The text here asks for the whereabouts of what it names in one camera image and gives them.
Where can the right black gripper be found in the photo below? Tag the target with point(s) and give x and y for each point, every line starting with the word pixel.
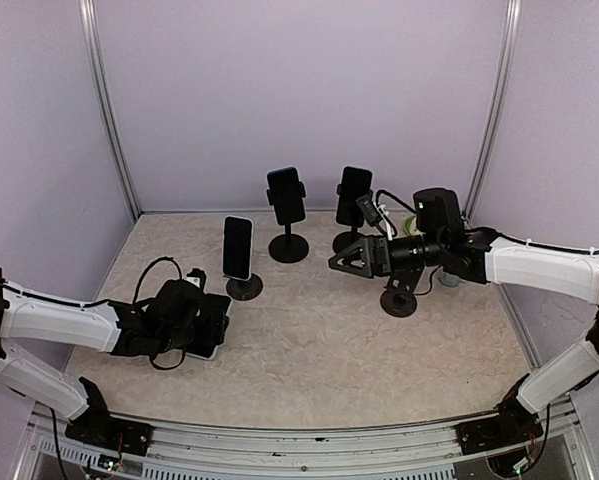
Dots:
pixel 376 250

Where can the black pole phone stand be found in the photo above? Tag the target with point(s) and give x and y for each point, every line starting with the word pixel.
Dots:
pixel 344 239
pixel 288 247

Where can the black folding stand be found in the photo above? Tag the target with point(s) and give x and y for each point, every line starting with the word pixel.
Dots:
pixel 398 299
pixel 244 290

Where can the teal phone black screen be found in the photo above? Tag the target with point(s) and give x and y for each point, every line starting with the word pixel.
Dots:
pixel 355 183

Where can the blue phone black screen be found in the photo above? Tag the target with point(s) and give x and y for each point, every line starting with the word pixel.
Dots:
pixel 285 194

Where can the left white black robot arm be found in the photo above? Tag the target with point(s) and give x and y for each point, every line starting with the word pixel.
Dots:
pixel 180 317

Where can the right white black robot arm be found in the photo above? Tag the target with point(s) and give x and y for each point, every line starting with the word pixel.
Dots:
pixel 484 255

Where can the green saucer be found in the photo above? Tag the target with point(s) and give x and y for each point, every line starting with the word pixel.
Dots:
pixel 410 227

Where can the light blue mug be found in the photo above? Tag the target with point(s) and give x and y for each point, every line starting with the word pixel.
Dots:
pixel 449 280

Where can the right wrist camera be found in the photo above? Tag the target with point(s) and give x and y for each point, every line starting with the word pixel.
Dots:
pixel 376 216

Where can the front aluminium rail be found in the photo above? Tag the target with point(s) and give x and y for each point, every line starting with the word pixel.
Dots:
pixel 424 450

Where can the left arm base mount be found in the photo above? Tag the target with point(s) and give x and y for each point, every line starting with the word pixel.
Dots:
pixel 111 433

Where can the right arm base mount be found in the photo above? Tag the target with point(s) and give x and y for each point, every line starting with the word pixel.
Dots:
pixel 493 433

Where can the right aluminium frame post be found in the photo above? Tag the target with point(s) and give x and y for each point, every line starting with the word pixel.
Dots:
pixel 496 107

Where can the aluminium frame post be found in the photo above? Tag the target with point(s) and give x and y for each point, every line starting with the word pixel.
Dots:
pixel 97 66
pixel 496 107

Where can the left aluminium frame post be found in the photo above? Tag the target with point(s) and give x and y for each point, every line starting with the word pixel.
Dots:
pixel 97 66

